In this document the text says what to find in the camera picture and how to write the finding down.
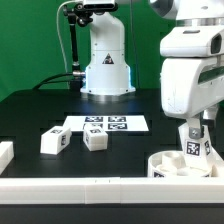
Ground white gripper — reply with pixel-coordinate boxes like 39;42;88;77
160;57;224;139

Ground white round stool seat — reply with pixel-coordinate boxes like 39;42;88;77
147;150;224;178

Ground white front fence bar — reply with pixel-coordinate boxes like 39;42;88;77
0;177;224;204

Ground white marker sheet with tags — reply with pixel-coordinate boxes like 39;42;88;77
63;115;149;132

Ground white left fence piece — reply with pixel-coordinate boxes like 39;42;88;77
0;141;14;175

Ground white camera on stand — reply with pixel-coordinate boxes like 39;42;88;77
83;0;117;11

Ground black cables on table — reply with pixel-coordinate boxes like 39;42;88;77
32;73;75;90

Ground white cable on stand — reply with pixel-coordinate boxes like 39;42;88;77
55;0;78;73

